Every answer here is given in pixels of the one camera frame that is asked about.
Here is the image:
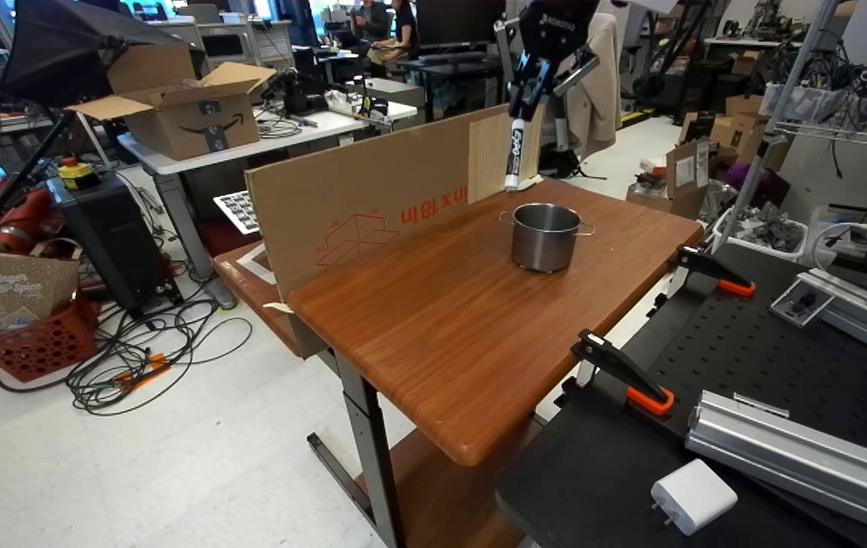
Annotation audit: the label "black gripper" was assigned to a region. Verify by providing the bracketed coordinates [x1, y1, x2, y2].
[505, 0, 602, 124]

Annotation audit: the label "white marker with black cap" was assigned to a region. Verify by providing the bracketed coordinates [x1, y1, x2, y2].
[502, 111, 531, 193]

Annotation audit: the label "silver metal pot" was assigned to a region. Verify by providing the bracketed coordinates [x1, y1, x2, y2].
[499, 202, 589, 277]

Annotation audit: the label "beige hanging coat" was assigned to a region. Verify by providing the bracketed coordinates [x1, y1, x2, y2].
[564, 10, 627, 157]

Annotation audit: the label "stacked cardboard boxes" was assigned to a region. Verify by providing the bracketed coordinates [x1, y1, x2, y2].
[664, 91, 771, 194]

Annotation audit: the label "brown cardboard panel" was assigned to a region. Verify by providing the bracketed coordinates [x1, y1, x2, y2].
[242, 101, 549, 301]

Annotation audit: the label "slanted aluminium pole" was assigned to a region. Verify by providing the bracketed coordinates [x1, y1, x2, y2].
[709, 0, 844, 255]

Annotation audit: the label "small black orange bar clamp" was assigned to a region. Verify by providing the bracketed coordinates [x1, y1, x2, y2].
[676, 243, 760, 301]

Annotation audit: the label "large black orange bar clamp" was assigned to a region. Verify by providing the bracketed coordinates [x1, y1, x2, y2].
[568, 330, 677, 424]

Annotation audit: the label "grey work table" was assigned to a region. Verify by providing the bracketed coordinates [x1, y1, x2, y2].
[113, 107, 373, 288]

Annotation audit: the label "small grey socket plate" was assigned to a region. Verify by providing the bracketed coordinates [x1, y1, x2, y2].
[766, 277, 838, 330]

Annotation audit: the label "white checker calibration sheet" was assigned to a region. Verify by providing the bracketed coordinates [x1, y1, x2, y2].
[210, 186, 265, 239]

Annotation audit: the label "open cardboard box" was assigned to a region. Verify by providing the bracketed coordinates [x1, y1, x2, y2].
[64, 39, 281, 163]

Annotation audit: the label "black perforated breadboard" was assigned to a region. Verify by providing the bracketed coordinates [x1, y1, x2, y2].
[492, 239, 867, 548]

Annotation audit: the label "wooden lower shelf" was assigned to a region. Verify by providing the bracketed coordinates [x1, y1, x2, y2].
[352, 424, 535, 548]

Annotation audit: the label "white power adapter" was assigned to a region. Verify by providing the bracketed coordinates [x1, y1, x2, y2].
[648, 457, 743, 540]

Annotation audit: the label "black control box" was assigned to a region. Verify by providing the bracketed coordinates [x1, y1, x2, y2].
[44, 170, 175, 317]

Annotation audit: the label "yellow red emergency stop button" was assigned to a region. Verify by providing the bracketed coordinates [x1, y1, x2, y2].
[53, 156, 100, 194]

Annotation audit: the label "black photo softbox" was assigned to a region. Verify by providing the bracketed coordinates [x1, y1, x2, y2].
[0, 0, 182, 109]

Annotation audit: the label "red plastic basket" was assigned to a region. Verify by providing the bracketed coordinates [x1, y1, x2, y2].
[0, 297, 103, 387]

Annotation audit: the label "brown paper bag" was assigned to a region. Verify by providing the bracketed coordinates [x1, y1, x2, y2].
[0, 239, 83, 344]

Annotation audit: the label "short aluminium extrusion rail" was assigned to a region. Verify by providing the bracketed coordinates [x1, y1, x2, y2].
[794, 265, 867, 370]

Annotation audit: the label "black metal table leg frame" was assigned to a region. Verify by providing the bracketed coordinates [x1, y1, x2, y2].
[303, 346, 407, 548]

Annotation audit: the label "long aluminium extrusion rail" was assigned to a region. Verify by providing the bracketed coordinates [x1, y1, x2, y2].
[681, 390, 867, 548]

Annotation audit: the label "black floor cables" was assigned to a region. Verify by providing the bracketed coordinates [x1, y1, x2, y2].
[0, 291, 254, 419]

